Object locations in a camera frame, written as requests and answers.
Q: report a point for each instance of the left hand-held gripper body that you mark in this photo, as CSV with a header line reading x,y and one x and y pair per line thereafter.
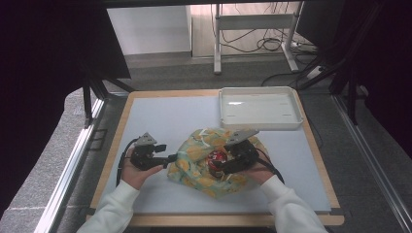
x,y
142,157

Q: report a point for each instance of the person's right hand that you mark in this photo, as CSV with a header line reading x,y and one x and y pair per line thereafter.
x,y
260,171

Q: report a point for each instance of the wooden table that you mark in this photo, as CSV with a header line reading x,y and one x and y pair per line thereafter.
x,y
207,221

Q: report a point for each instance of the aluminium rail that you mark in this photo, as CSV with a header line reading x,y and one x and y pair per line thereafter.
x,y
375,168
71,168

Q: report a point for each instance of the red patterned ball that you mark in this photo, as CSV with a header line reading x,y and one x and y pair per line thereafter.
x,y
216,156

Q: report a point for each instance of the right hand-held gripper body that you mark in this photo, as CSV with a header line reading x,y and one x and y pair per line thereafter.
x,y
241,155

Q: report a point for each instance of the white plastic tray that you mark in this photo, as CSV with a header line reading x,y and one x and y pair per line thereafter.
x,y
259,111

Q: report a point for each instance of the green cloth with yellow flowers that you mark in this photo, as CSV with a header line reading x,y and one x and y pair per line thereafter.
x,y
194,161

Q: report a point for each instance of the white metal desk frame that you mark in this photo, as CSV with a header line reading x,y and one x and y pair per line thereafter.
x,y
252,22

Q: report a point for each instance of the person's left hand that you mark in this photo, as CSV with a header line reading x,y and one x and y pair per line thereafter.
x,y
136,178

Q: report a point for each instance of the black tripod stand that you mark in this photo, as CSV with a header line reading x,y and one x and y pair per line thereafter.
x,y
352,97
86,100

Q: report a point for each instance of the white wall panel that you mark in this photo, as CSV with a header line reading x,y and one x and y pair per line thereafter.
x,y
149,29

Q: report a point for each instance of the white power strip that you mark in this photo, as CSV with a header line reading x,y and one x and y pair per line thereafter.
x,y
315,72

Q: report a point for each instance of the pale blue-grey table mat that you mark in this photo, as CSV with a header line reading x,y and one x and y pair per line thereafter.
x,y
162,116

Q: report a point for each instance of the black curtain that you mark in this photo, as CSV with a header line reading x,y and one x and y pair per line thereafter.
x,y
382,64
39,81

